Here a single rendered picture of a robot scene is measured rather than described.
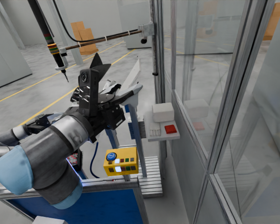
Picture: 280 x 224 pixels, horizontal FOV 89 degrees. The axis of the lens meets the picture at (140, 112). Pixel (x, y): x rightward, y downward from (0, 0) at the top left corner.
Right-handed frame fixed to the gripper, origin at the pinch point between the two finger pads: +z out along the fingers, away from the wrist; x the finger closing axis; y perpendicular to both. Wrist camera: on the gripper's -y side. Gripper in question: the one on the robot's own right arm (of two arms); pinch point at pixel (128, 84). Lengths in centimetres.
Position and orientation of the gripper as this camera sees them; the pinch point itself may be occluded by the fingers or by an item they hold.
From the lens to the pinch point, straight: 46.2
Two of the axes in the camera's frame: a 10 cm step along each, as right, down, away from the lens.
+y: 2.4, 8.3, 5.0
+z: 5.6, -5.3, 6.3
